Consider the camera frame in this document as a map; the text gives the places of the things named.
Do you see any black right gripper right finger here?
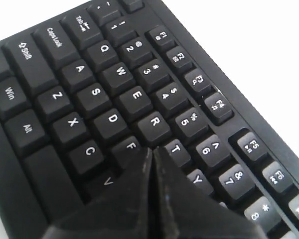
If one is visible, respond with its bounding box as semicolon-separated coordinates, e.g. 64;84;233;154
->
152;147;267;239

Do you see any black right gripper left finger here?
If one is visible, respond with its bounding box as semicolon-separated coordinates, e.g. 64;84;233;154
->
43;148;152;239

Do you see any black acer keyboard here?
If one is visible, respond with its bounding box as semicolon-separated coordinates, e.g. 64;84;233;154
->
0;0;299;239

